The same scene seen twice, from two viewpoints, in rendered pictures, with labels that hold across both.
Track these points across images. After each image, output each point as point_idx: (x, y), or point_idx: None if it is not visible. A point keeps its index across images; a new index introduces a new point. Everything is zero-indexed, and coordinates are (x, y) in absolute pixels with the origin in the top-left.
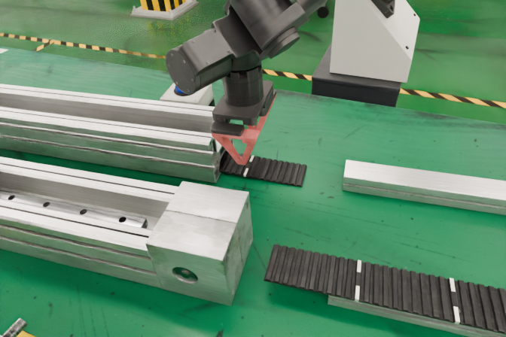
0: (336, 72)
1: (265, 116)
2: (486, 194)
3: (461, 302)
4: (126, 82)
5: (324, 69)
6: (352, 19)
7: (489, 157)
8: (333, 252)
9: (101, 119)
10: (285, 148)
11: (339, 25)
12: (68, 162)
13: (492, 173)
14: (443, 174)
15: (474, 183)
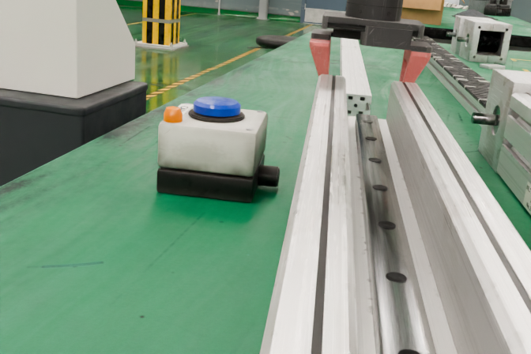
0: (84, 94)
1: (329, 69)
2: (363, 73)
3: (482, 87)
4: None
5: (62, 100)
6: None
7: (288, 80)
8: (457, 126)
9: (419, 129)
10: (303, 130)
11: (82, 8)
12: None
13: (310, 82)
14: (345, 76)
15: (352, 73)
